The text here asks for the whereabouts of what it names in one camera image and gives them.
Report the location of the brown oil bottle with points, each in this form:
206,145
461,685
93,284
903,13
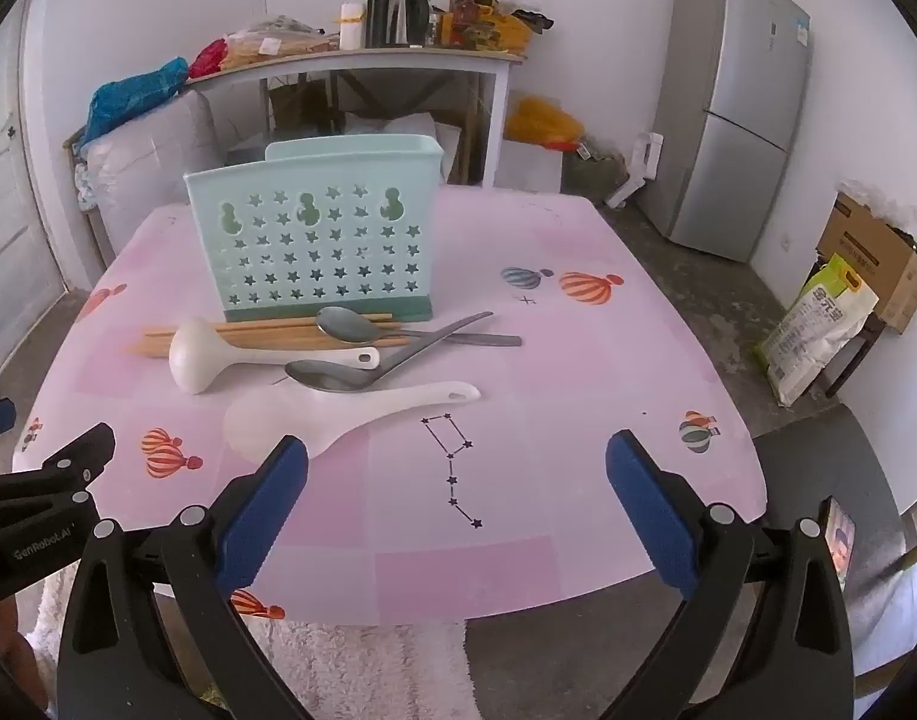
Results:
469,19

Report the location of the yellow snack bag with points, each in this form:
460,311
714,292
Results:
503,34

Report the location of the blue plastic bag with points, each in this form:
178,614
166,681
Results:
128,97

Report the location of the black steel electric kettle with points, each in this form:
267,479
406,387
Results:
409,19

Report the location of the red plastic bag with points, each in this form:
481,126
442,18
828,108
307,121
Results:
211,56

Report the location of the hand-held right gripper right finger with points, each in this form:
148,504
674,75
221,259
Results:
649,514

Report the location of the white pillow bag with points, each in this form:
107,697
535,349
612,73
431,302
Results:
406,131

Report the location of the white fluffy rug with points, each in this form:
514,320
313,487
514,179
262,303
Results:
368,667

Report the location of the mint green utensil holder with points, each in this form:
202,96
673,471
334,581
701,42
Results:
316,255

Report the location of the yellow white rice bag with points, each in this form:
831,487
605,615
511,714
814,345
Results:
810,330

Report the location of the white box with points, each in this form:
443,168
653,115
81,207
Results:
529,165

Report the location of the black sunglasses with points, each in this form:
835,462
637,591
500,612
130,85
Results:
535,19

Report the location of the pink printed tablecloth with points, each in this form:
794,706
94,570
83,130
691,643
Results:
503,465

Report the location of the yellow plastic bag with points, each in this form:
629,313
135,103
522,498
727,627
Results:
541,120

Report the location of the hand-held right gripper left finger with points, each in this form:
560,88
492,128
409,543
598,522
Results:
267,514

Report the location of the white rice paddle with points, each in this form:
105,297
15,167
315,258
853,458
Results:
278,416

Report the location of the large white sack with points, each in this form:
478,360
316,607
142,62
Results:
151,165

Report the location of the white handheld vacuum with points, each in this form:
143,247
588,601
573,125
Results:
638,165

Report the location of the brown cardboard box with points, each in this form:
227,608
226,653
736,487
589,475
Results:
870,255

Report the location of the wooden chopstick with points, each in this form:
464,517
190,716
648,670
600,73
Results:
278,347
278,331
278,340
278,323

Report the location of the white door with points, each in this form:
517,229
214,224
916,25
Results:
8,240

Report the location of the white side table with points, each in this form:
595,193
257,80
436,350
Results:
398,58

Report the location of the silver refrigerator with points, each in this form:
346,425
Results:
728,127

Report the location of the person's left forearm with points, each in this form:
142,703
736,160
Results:
8,645

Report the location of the white plastic ladle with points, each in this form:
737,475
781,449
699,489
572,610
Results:
196,360

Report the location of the clear bag of bread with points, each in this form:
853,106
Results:
278,41

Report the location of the white plastic bottle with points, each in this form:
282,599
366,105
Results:
352,22

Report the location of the metal spoon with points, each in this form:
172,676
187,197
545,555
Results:
346,326
323,376

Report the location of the smartphone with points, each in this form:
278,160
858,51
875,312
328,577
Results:
839,544

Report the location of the black thermos flask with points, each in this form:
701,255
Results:
377,19

